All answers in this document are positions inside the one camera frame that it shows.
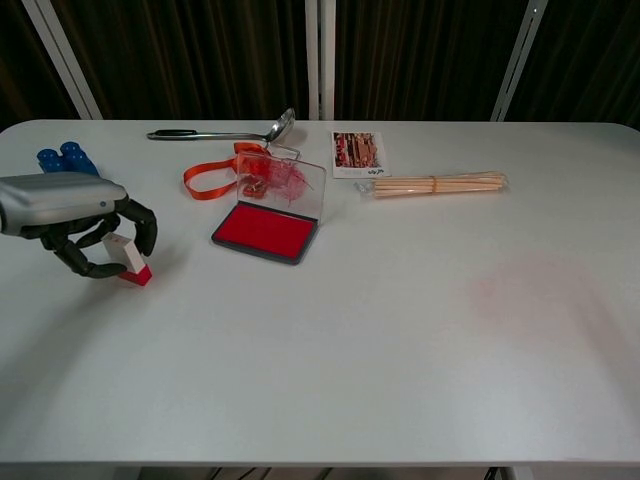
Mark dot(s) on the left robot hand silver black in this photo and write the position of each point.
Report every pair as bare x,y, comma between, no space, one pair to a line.
60,202

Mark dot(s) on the white metal frame post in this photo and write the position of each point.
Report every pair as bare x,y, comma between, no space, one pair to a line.
517,60
62,60
321,60

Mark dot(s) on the bundle of wooden sticks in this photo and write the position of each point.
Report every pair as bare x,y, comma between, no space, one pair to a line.
440,185

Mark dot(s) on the photo card red brown print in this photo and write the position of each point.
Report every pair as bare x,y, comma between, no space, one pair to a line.
359,154

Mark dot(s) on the red ink pad clear lid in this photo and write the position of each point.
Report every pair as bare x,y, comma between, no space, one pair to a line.
265,235

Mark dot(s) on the white red stamp block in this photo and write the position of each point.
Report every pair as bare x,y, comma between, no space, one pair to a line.
125,252

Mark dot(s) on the blue plastic object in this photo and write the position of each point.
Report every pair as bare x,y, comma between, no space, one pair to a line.
70,159

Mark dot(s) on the dark pleated curtain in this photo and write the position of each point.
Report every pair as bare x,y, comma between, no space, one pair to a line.
200,50

